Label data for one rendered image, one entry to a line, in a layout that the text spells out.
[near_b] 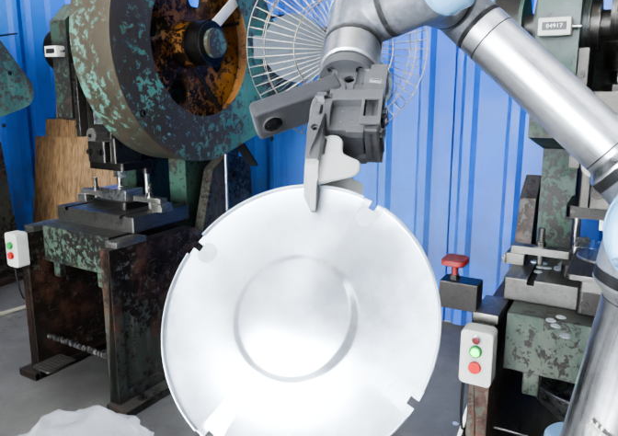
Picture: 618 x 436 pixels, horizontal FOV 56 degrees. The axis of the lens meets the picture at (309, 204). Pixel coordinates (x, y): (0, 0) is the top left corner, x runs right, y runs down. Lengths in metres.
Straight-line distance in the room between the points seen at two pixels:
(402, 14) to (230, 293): 0.40
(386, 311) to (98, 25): 1.47
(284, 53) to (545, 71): 1.13
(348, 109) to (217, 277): 0.24
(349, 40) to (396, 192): 2.27
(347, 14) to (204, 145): 1.40
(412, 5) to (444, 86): 2.11
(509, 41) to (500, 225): 2.06
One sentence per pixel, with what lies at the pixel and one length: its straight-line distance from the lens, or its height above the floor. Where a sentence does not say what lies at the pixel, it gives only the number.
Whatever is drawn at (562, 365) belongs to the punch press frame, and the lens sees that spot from 1.53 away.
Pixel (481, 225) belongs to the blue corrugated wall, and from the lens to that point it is 2.88.
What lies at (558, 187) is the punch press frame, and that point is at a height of 0.90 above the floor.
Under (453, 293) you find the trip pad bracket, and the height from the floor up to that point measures 0.68.
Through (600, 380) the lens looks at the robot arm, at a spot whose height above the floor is 0.85.
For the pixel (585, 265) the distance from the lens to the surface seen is 1.47.
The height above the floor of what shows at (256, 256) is 1.00.
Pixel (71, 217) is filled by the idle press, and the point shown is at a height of 0.66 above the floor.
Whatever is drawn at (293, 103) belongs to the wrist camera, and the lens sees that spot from 0.70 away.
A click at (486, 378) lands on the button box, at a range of 1.46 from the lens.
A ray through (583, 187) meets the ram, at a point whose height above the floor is 0.94.
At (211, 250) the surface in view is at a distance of 0.65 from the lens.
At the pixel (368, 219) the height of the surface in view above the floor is 1.04.
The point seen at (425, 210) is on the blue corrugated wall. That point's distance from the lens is 2.92.
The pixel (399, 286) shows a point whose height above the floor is 0.99.
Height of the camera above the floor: 1.18
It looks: 11 degrees down
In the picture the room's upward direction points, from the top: straight up
